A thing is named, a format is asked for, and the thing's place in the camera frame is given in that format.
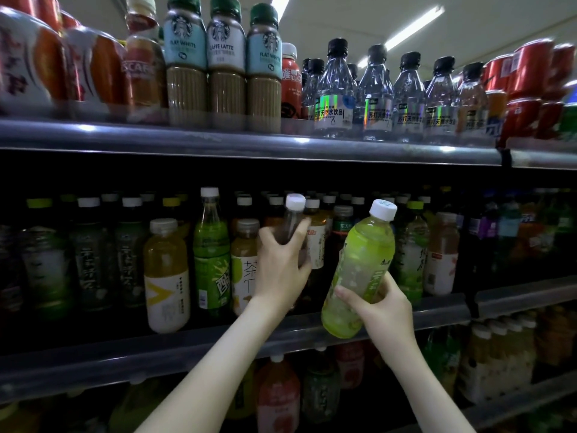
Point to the green drink bottle white cap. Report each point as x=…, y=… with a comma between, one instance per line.
x=360, y=257

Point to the person's right forearm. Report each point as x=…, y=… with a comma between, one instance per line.
x=428, y=396

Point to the person's left forearm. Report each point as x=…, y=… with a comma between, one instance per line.
x=212, y=378

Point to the clear soda bottle red label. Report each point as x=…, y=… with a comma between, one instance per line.
x=293, y=211

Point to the stack of red drink cans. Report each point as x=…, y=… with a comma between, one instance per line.
x=27, y=4

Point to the person's right hand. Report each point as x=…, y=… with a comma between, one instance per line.
x=387, y=320

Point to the row of tea juice bottles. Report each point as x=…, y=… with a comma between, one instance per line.
x=279, y=396

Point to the person's left hand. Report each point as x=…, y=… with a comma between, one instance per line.
x=279, y=275

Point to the red label bottle white cap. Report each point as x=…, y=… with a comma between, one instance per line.
x=290, y=81

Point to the stack of red printed cans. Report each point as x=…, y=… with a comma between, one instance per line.
x=527, y=72

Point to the ceiling tube light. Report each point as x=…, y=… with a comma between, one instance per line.
x=405, y=31
x=280, y=4

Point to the orange soda can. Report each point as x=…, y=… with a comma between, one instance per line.
x=495, y=112

